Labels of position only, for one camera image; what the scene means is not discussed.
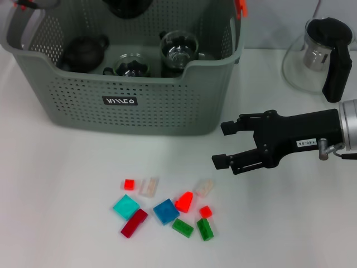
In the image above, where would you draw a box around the glass pitcher black handle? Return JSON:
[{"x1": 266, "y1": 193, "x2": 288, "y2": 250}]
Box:
[{"x1": 281, "y1": 17, "x2": 355, "y2": 103}]

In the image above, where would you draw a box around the dark red rectangular block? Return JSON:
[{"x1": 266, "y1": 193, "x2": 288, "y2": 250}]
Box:
[{"x1": 119, "y1": 208, "x2": 148, "y2": 238}]

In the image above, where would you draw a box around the black clay teapot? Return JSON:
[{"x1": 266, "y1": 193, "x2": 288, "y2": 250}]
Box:
[{"x1": 60, "y1": 35, "x2": 110, "y2": 74}]

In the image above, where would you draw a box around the blue square block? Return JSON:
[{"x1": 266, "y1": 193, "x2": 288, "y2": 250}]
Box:
[{"x1": 152, "y1": 198, "x2": 180, "y2": 226}]

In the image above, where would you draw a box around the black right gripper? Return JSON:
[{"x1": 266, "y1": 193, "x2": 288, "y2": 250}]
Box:
[{"x1": 211, "y1": 108, "x2": 344, "y2": 176}]

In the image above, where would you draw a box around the flat green rectangular block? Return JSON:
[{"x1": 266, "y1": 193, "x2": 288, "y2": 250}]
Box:
[{"x1": 171, "y1": 218, "x2": 194, "y2": 238}]

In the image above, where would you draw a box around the dark arm cable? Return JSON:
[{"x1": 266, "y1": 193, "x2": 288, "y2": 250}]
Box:
[{"x1": 334, "y1": 149, "x2": 357, "y2": 160}]

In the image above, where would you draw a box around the silver cable connector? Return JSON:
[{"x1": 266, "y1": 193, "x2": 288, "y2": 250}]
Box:
[{"x1": 319, "y1": 138, "x2": 344, "y2": 161}]

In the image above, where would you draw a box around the thick green rectangular block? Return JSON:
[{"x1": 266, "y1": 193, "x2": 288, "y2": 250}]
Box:
[{"x1": 196, "y1": 217, "x2": 215, "y2": 241}]

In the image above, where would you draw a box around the glass teacup black sleeve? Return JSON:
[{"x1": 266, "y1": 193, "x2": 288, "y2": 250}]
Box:
[
  {"x1": 158, "y1": 30, "x2": 200, "y2": 70},
  {"x1": 103, "y1": 54, "x2": 152, "y2": 78},
  {"x1": 102, "y1": 0, "x2": 154, "y2": 20},
  {"x1": 161, "y1": 51, "x2": 207, "y2": 79}
]

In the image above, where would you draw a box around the teal square flat block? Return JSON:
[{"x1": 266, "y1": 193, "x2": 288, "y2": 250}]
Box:
[{"x1": 112, "y1": 194, "x2": 141, "y2": 223}]

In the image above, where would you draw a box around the grey-green perforated storage bin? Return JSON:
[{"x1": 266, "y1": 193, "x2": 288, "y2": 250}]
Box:
[{"x1": 0, "y1": 0, "x2": 248, "y2": 137}]

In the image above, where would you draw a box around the red sloped block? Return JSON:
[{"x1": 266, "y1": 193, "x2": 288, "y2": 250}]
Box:
[{"x1": 175, "y1": 191, "x2": 194, "y2": 214}]

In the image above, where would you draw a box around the clear white plastic block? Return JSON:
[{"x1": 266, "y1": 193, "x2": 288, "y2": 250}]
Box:
[
  {"x1": 139, "y1": 177, "x2": 160, "y2": 198},
  {"x1": 195, "y1": 178, "x2": 214, "y2": 198}
]

